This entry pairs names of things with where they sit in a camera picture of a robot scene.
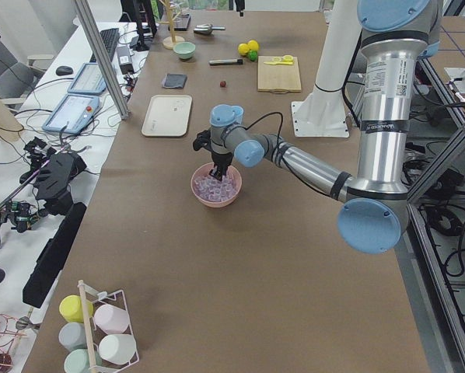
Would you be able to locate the yellow lemon upper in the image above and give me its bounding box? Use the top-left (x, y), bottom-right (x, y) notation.
top-left (237, 43), bottom-right (250, 56)

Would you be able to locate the grey folded cloth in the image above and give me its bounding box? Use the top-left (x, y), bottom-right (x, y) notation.
top-left (162, 73), bottom-right (187, 89)

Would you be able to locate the teach pendant near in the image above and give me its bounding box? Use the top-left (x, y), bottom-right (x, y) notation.
top-left (42, 94), bottom-right (100, 134)

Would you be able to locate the black power adapter box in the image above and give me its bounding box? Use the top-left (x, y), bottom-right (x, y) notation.
top-left (116, 46), bottom-right (135, 75)

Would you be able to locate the pink cup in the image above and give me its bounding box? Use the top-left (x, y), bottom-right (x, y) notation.
top-left (93, 304), bottom-right (130, 334)

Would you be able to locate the black computer mouse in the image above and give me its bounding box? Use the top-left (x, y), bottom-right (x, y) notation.
top-left (55, 65), bottom-right (73, 76)

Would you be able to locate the grey cup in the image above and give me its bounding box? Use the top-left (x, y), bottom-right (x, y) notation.
top-left (58, 322), bottom-right (87, 352)

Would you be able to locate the wooden cup tree stand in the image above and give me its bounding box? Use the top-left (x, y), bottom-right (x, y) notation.
top-left (159, 0), bottom-right (185, 50)

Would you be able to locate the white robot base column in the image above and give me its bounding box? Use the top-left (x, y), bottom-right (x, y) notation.
top-left (292, 0), bottom-right (362, 138)

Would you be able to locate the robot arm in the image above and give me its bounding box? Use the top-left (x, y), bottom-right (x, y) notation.
top-left (193, 1), bottom-right (442, 254)

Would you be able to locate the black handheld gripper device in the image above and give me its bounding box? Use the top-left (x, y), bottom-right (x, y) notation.
top-left (33, 152), bottom-right (86, 215)

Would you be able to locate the mint green bowl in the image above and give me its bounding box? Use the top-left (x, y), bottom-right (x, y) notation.
top-left (173, 41), bottom-right (196, 61)

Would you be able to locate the wooden cutting board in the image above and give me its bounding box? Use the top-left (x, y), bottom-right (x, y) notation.
top-left (257, 55), bottom-right (302, 93)

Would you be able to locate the yellow plastic knife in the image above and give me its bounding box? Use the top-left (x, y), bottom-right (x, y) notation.
top-left (264, 58), bottom-right (294, 65)

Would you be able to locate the green lime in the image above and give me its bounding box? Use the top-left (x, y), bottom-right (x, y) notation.
top-left (247, 51), bottom-right (257, 61)

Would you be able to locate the teach pendant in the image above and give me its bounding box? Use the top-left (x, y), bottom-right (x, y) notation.
top-left (67, 62), bottom-right (107, 96)
top-left (42, 94), bottom-right (100, 134)

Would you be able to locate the black keyboard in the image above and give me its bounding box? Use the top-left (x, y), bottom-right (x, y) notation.
top-left (100, 28), bottom-right (120, 61)

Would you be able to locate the light blue cup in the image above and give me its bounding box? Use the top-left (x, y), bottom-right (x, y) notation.
top-left (231, 105), bottom-right (244, 124)

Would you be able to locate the steel ice scoop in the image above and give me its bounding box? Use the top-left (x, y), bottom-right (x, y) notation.
top-left (193, 23), bottom-right (226, 36)

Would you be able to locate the yellow cup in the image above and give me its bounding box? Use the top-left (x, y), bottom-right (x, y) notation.
top-left (58, 295), bottom-right (84, 323)

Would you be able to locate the white wire cup rack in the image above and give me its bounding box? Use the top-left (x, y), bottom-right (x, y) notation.
top-left (78, 280), bottom-right (140, 372)

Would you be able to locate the yellow lemon lower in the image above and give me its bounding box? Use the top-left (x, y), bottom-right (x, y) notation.
top-left (247, 40), bottom-right (260, 51)

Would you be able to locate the pink bowl of ice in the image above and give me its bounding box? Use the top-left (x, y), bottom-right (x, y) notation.
top-left (191, 162), bottom-right (243, 208)

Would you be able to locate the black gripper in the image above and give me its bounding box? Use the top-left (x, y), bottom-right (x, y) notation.
top-left (193, 130), bottom-right (233, 181)

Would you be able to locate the mint cup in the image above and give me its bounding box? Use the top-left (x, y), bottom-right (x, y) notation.
top-left (63, 349), bottom-right (90, 373)

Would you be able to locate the teach pendant far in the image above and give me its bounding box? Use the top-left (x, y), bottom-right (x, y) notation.
top-left (67, 62), bottom-right (107, 96)

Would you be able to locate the cream rabbit tray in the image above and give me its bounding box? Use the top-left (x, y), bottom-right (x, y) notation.
top-left (141, 95), bottom-right (192, 138)

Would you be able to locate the steel muddler black tip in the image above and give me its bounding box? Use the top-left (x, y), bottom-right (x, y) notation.
top-left (208, 58), bottom-right (243, 67)

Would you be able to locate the yellow lemon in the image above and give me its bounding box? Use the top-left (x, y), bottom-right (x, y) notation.
top-left (247, 40), bottom-right (260, 51)
top-left (237, 43), bottom-right (250, 56)

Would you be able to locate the aluminium frame post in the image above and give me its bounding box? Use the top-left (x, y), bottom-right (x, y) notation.
top-left (73, 0), bottom-right (129, 120)

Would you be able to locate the white cup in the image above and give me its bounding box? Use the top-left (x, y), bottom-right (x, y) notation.
top-left (98, 334), bottom-right (136, 365)

